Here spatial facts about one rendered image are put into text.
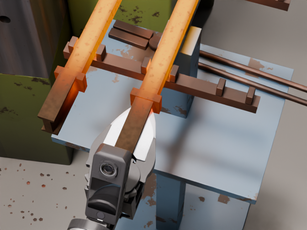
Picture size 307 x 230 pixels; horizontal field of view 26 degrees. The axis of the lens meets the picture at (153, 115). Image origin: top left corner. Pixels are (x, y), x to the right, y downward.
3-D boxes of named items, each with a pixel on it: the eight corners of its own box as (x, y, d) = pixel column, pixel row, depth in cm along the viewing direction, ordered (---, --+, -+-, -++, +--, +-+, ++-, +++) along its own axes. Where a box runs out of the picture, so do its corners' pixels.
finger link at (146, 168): (134, 135, 97) (110, 185, 93) (134, 129, 96) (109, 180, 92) (164, 146, 96) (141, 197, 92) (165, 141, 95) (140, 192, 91)
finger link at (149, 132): (149, 123, 103) (124, 173, 99) (148, 103, 98) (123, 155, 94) (167, 130, 102) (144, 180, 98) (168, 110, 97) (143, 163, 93)
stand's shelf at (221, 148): (255, 205, 121) (256, 200, 119) (52, 141, 127) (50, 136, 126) (292, 74, 135) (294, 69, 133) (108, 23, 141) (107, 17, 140)
